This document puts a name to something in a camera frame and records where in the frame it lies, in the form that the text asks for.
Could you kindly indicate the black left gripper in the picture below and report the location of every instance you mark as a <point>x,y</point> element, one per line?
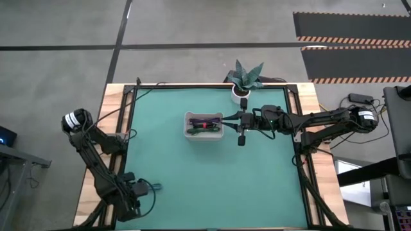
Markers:
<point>135,192</point>

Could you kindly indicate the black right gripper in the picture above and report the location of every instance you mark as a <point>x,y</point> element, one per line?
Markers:
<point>248,120</point>

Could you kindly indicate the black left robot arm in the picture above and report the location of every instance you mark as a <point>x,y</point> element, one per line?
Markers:
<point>96,167</point>

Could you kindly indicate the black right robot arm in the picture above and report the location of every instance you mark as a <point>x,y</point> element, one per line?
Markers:
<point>321,120</point>

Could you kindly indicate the white round plant pot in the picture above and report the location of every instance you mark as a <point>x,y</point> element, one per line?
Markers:
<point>237,97</point>

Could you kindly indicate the green snake plant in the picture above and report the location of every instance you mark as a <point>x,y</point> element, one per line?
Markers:
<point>244,77</point>

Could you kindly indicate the white rectangular bin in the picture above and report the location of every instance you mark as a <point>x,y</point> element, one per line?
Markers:
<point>186,137</point>

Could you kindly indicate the teal table mat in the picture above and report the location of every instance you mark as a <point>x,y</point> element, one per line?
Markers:
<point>208,192</point>

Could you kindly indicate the grey desk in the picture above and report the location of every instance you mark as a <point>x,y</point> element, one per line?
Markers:
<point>13,154</point>

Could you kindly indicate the black power adapter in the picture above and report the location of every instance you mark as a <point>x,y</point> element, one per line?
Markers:
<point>361,98</point>

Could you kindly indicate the black hazard-striped floor mat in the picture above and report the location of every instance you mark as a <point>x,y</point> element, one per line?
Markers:
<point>353,62</point>
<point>353,25</point>

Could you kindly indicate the white box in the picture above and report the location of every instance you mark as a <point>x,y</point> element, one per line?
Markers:
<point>353,192</point>

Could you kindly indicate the black device with blue light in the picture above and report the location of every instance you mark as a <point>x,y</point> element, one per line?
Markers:
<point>6,136</point>

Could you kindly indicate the black beam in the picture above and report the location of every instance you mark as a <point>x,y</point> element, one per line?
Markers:
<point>369,171</point>

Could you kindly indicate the colourful keyboard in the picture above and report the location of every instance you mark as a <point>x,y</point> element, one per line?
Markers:
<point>404,219</point>

